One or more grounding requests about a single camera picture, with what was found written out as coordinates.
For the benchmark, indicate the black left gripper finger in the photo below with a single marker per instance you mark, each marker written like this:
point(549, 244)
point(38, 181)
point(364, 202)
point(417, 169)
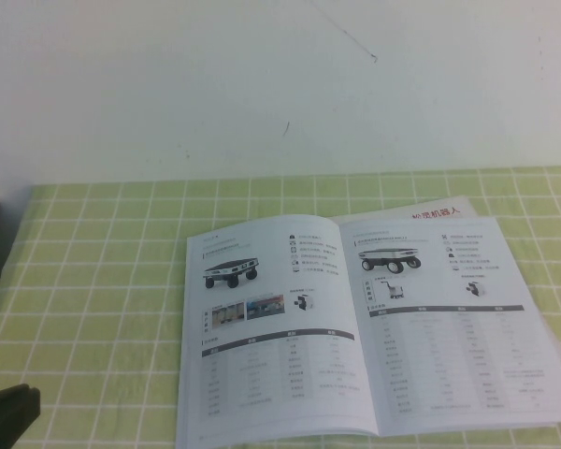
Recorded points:
point(9, 416)

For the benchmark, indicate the AgileX robot brochure book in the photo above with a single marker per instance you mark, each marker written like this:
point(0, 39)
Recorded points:
point(355, 327)

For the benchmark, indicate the AgileX brochure under book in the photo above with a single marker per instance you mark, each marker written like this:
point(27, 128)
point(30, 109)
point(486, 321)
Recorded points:
point(402, 210)

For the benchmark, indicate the green checked tablecloth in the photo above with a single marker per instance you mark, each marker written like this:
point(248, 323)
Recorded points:
point(98, 280)

